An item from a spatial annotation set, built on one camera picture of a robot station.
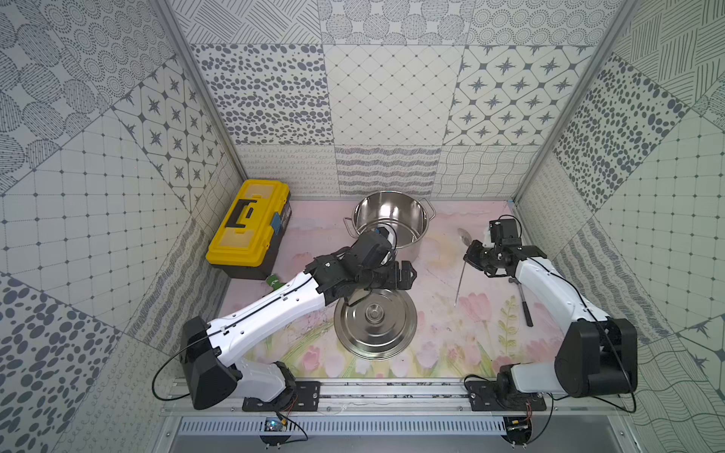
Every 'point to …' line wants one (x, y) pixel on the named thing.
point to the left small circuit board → (273, 424)
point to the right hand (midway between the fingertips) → (466, 259)
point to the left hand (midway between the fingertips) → (406, 268)
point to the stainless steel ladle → (467, 240)
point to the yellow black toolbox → (244, 244)
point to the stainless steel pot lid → (378, 327)
